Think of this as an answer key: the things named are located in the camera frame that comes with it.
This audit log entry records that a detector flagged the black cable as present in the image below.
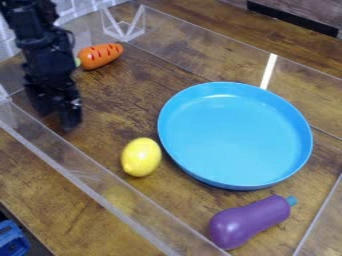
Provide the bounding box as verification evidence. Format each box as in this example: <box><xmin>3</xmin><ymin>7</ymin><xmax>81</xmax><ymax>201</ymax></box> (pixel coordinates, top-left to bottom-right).
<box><xmin>57</xmin><ymin>27</ymin><xmax>77</xmax><ymax>51</ymax></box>

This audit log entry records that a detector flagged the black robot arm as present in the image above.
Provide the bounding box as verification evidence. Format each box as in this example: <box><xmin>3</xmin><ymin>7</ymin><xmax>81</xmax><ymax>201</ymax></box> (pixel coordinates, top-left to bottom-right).
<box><xmin>0</xmin><ymin>0</ymin><xmax>83</xmax><ymax>131</ymax></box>

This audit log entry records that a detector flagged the blue round tray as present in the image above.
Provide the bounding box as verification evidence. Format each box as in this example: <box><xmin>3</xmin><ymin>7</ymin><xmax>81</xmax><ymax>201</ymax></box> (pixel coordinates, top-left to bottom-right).
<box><xmin>158</xmin><ymin>82</ymin><xmax>313</xmax><ymax>190</ymax></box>

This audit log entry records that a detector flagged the blue plastic object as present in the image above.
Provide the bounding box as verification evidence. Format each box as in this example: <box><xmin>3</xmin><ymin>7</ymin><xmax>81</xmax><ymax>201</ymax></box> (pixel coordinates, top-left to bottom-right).
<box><xmin>0</xmin><ymin>220</ymin><xmax>31</xmax><ymax>256</ymax></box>

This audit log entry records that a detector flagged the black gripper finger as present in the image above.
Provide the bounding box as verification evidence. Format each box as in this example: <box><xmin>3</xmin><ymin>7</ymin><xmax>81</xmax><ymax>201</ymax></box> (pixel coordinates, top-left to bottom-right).
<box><xmin>25</xmin><ymin>87</ymin><xmax>57</xmax><ymax>116</ymax></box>
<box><xmin>57</xmin><ymin>98</ymin><xmax>83</xmax><ymax>131</ymax></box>

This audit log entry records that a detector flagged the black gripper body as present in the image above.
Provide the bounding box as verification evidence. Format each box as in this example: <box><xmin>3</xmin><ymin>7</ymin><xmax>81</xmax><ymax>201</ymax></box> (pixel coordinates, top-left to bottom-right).
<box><xmin>15</xmin><ymin>27</ymin><xmax>83</xmax><ymax>104</ymax></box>

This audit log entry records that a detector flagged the purple toy eggplant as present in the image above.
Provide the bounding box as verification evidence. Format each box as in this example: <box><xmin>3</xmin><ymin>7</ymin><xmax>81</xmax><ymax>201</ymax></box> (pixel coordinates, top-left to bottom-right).
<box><xmin>208</xmin><ymin>195</ymin><xmax>298</xmax><ymax>250</ymax></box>

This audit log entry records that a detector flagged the clear acrylic enclosure wall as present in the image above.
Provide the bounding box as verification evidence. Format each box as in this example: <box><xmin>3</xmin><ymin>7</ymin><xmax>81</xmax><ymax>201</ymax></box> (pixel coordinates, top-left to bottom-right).
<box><xmin>0</xmin><ymin>0</ymin><xmax>342</xmax><ymax>256</ymax></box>

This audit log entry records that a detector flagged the orange toy carrot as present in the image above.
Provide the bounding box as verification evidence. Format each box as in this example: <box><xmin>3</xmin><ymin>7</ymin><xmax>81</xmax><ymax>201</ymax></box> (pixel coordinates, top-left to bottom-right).
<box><xmin>75</xmin><ymin>43</ymin><xmax>124</xmax><ymax>71</ymax></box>

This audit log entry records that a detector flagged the yellow toy lemon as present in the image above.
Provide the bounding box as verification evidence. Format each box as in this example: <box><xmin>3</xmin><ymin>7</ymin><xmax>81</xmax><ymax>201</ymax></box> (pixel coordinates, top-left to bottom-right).
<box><xmin>120</xmin><ymin>137</ymin><xmax>162</xmax><ymax>177</ymax></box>

